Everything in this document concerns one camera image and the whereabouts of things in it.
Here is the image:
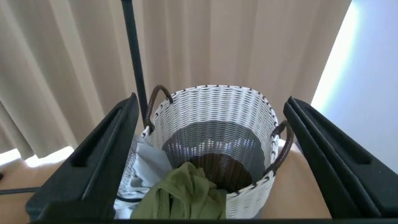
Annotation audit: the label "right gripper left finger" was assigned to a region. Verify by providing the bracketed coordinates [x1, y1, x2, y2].
[25, 92, 140, 220]

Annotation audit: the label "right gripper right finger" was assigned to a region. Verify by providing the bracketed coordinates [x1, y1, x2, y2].
[282, 95, 398, 218]

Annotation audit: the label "green printed shirt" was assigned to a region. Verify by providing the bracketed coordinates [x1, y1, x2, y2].
[130, 161, 229, 220]

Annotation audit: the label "black clothes rack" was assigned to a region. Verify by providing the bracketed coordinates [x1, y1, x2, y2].
[0, 0, 149, 196]

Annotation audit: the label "white laundry basket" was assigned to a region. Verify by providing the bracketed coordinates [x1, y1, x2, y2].
[116, 84, 295, 220]

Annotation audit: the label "pale grey shorts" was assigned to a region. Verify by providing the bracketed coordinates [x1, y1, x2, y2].
[113, 135, 174, 220]

